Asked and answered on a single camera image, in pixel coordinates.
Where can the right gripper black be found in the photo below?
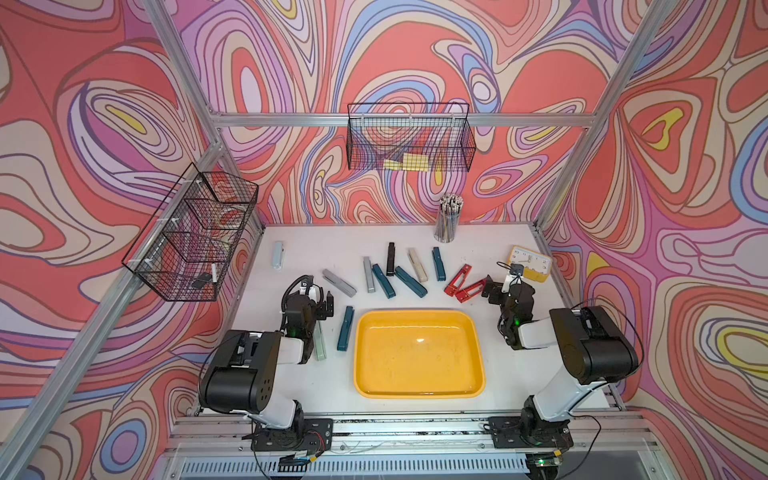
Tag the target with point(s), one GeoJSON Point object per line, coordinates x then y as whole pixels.
{"type": "Point", "coordinates": [498, 291]}

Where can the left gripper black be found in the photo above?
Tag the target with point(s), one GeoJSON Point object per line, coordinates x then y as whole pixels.
{"type": "Point", "coordinates": [321, 306]}

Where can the pale green pruning pliers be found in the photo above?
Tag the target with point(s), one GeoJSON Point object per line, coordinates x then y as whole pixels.
{"type": "Point", "coordinates": [320, 349]}

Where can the dark teal pruning pliers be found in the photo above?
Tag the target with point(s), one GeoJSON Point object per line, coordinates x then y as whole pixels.
{"type": "Point", "coordinates": [345, 329]}

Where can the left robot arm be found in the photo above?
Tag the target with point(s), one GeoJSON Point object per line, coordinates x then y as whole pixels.
{"type": "Point", "coordinates": [241, 376]}

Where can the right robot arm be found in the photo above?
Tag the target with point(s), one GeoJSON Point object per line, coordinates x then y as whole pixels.
{"type": "Point", "coordinates": [593, 350]}

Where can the grey pruning pliers angled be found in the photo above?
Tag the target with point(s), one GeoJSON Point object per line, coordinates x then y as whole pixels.
{"type": "Point", "coordinates": [339, 283]}

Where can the light blue-grey pliers far left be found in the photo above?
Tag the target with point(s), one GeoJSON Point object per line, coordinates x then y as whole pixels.
{"type": "Point", "coordinates": [277, 255]}

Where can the grey pruning pliers upright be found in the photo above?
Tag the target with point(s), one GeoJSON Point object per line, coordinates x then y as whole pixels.
{"type": "Point", "coordinates": [369, 276]}

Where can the teal pruning pliers upright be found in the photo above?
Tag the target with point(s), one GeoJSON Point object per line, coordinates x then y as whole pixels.
{"type": "Point", "coordinates": [438, 264]}

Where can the black pruning pliers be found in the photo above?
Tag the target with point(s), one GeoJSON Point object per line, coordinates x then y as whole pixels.
{"type": "Point", "coordinates": [390, 263]}

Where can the beige pruning pliers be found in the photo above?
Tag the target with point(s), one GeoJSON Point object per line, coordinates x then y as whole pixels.
{"type": "Point", "coordinates": [417, 265]}

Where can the yellow plastic storage tray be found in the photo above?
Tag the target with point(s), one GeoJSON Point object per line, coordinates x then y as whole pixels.
{"type": "Point", "coordinates": [418, 354]}

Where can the yellow alarm clock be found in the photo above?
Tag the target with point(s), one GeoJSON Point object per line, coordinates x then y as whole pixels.
{"type": "Point", "coordinates": [536, 266]}

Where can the pencil holder cup with pencils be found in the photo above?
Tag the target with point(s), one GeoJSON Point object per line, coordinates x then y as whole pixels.
{"type": "Point", "coordinates": [449, 211]}

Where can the yellow sticky notes in basket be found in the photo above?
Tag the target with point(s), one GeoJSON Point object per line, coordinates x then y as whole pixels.
{"type": "Point", "coordinates": [408, 162]}

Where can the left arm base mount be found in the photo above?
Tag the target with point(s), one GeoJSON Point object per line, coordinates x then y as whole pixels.
{"type": "Point", "coordinates": [313, 435]}

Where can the black wire basket left wall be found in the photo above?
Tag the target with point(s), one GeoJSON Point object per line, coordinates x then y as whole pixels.
{"type": "Point", "coordinates": [184, 251]}

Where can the black wire basket wall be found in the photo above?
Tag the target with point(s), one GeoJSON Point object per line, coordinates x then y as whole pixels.
{"type": "Point", "coordinates": [184, 251]}
{"type": "Point", "coordinates": [386, 130]}

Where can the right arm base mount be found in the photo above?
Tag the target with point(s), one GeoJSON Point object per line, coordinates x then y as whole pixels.
{"type": "Point", "coordinates": [516, 432]}

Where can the aluminium front rail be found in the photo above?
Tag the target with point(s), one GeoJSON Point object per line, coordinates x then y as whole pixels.
{"type": "Point", "coordinates": [606, 445]}

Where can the black wire basket back wall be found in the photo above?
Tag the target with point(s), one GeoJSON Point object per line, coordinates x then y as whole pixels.
{"type": "Point", "coordinates": [386, 130]}

